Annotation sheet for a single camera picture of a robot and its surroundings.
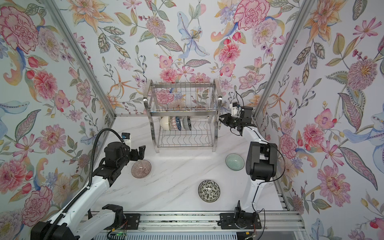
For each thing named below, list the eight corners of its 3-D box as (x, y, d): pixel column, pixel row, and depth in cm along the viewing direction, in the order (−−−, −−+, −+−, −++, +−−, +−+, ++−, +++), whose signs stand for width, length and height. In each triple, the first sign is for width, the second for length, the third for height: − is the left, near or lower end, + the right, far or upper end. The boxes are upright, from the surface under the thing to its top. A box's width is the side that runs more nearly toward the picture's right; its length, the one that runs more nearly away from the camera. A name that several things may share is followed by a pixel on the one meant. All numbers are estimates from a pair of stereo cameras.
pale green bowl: (227, 172, 92) (228, 169, 89) (224, 156, 99) (225, 153, 96) (244, 172, 92) (246, 169, 89) (240, 156, 99) (242, 153, 96)
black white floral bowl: (198, 202, 81) (198, 199, 78) (198, 182, 88) (198, 179, 84) (219, 202, 82) (221, 199, 78) (217, 182, 88) (218, 179, 85)
